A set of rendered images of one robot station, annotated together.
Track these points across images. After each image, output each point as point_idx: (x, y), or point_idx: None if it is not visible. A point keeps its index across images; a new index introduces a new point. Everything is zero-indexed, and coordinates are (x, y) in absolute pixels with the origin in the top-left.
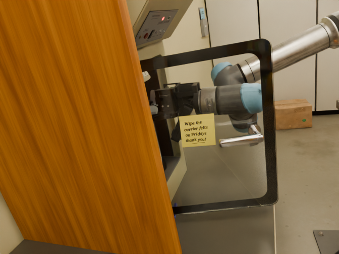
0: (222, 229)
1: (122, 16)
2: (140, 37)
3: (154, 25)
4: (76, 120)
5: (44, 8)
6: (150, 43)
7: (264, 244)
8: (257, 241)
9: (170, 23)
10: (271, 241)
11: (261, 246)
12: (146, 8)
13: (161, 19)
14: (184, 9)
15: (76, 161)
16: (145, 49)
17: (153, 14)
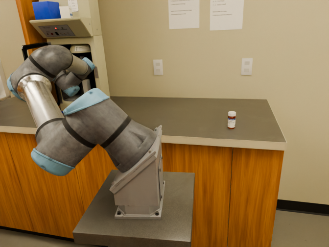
0: None
1: (22, 28)
2: (47, 34)
3: (53, 30)
4: None
5: None
6: (65, 37)
7: (33, 126)
8: (35, 125)
9: (72, 30)
10: (32, 127)
11: (33, 125)
12: (33, 25)
13: (55, 28)
14: (77, 24)
15: None
16: (71, 38)
17: (42, 27)
